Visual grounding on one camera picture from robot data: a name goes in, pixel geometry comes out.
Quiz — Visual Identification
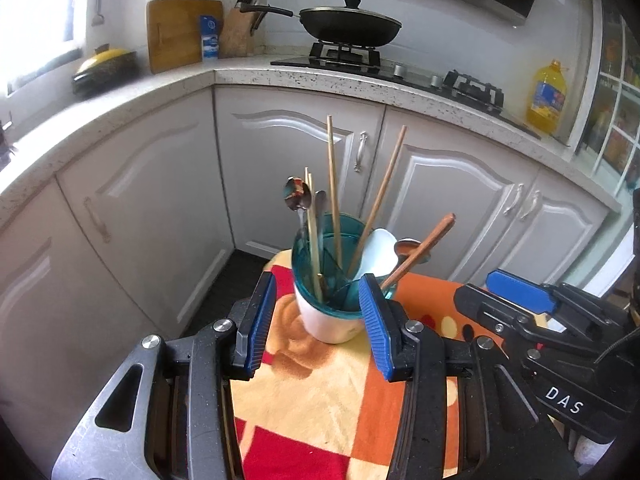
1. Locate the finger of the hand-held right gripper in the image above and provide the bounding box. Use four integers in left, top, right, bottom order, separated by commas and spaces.
486, 269, 626, 332
454, 283, 597, 362

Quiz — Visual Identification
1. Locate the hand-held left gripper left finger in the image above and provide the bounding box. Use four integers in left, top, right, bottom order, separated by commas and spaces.
50, 272, 277, 480

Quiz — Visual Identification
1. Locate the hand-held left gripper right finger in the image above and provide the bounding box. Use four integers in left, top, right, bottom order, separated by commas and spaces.
358, 273, 576, 480

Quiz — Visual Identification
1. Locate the teal-topped white utensil holder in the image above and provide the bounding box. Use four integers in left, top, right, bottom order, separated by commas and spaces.
291, 213, 401, 345

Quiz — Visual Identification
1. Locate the white plastic spoon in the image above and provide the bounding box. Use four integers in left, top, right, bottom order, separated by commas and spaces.
356, 228, 399, 281

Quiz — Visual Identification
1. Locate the grey cabinet door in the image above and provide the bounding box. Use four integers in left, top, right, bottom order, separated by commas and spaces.
212, 85, 387, 273
520, 166, 610, 293
380, 107, 542, 283
55, 87, 236, 338
0, 180, 156, 426

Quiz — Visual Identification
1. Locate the orange yellow red printed blanket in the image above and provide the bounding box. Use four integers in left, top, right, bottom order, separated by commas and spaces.
227, 247, 506, 480

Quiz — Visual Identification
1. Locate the yellow oil bottle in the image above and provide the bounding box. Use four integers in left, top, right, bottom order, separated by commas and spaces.
525, 59, 568, 136

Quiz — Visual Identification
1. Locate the white paned glass cabinet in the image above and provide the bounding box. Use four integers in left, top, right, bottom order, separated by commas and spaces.
575, 0, 640, 196

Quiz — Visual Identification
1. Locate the speckled stone countertop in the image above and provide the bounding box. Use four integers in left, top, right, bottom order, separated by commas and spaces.
0, 55, 621, 241

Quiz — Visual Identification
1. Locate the black gas stove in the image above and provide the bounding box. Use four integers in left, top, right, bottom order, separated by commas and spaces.
270, 40, 543, 141

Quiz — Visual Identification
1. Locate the wooden knife block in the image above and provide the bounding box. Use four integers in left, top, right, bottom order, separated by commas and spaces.
220, 0, 263, 60

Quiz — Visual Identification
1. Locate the blue white packet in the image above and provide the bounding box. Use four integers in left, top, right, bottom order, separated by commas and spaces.
200, 14, 222, 63

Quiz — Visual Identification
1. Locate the yellow black lidded pot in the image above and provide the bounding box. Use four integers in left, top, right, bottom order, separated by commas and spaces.
71, 47, 141, 96

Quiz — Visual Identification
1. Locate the wooden cutting board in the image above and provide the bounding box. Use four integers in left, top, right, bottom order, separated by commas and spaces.
146, 0, 224, 75

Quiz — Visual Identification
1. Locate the black wok with lid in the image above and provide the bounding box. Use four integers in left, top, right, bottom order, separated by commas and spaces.
240, 0, 403, 48

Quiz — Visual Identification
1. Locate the bright window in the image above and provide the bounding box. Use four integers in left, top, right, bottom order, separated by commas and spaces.
0, 0, 88, 98

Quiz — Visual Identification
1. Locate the metal cabinet handle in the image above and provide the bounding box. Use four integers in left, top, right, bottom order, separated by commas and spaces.
518, 191, 541, 221
504, 183, 524, 217
353, 131, 369, 173
84, 197, 112, 243

